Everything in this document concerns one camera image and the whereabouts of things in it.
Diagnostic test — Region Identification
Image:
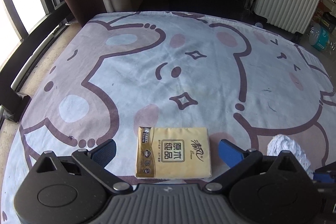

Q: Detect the bear printed blanket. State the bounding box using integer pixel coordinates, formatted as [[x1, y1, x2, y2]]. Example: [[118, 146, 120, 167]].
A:
[[0, 11, 336, 224]]

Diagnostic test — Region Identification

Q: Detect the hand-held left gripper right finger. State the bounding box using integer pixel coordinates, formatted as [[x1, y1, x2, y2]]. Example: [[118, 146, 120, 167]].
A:
[[205, 139, 309, 192]]

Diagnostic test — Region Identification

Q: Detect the silver grey cloth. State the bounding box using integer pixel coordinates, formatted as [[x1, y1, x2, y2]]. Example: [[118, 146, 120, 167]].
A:
[[266, 134, 317, 179]]

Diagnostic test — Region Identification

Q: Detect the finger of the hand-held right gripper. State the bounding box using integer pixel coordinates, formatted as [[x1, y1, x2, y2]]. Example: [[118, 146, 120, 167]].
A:
[[312, 164, 336, 185]]

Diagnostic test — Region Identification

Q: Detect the window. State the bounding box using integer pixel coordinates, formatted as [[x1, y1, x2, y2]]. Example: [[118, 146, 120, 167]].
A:
[[0, 0, 71, 121]]

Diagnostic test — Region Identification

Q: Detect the yellow tissue packet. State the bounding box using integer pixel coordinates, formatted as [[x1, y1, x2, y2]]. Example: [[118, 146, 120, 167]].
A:
[[135, 126, 213, 179]]

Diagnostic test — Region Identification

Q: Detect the pack of water bottles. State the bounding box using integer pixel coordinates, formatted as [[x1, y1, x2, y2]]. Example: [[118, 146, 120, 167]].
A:
[[307, 21, 336, 53]]

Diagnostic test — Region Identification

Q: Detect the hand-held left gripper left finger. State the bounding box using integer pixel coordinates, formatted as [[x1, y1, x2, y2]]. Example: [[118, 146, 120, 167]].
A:
[[33, 139, 133, 194]]

